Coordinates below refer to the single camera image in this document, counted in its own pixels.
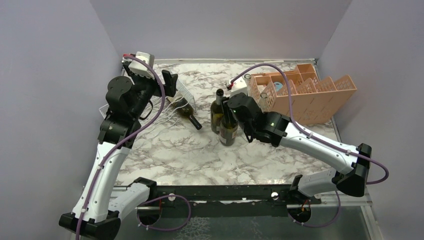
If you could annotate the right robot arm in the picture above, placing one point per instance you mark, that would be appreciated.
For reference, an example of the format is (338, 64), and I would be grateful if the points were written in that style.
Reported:
(349, 168)

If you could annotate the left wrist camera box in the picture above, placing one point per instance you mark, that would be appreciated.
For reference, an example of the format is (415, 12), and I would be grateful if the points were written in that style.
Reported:
(138, 68)

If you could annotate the green wine bottle front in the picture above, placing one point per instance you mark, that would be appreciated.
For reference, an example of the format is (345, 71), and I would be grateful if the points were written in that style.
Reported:
(183, 107)

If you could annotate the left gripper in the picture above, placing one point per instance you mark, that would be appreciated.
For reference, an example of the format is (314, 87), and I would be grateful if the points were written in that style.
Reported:
(170, 82)

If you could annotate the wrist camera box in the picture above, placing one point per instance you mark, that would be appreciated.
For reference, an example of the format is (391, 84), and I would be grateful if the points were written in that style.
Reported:
(138, 68)
(239, 86)

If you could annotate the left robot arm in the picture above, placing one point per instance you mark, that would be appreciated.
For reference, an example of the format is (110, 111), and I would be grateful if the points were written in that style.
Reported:
(96, 216)

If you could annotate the clear glass bottle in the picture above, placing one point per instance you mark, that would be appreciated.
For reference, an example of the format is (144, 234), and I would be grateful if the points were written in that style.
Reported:
(247, 77)
(263, 102)

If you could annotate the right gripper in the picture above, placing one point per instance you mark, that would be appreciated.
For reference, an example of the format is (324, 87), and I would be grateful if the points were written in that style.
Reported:
(244, 94)

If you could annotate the green bottle silver neck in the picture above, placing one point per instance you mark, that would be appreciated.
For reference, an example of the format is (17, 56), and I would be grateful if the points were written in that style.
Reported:
(216, 111)

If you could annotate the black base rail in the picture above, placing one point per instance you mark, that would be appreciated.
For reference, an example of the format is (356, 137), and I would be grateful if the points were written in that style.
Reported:
(218, 201)

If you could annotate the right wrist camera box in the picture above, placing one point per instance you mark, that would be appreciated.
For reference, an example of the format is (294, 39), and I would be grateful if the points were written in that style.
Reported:
(239, 86)

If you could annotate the green bottle black neck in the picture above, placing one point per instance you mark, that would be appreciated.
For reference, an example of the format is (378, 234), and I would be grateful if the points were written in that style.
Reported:
(228, 126)

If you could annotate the white wire wine rack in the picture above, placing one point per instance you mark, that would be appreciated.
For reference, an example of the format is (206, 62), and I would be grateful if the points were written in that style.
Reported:
(128, 96)

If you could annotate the clear glass bottle right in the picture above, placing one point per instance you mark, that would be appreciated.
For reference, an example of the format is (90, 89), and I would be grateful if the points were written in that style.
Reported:
(263, 102)

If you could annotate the clear glass bottle back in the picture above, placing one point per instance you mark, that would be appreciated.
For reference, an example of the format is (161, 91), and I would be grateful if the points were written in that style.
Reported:
(247, 77)

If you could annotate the peach plastic crate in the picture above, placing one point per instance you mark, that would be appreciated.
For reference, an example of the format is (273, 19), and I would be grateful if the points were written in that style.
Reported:
(312, 100)

